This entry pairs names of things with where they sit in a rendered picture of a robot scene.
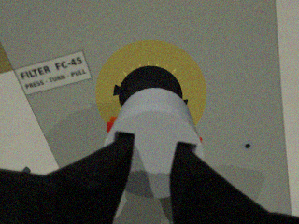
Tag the dark grey flat bar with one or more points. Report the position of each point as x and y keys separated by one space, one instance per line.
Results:
x=26 y=170

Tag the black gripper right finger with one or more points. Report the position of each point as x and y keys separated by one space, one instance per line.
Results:
x=199 y=195

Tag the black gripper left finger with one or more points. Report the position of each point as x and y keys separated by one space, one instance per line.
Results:
x=87 y=191

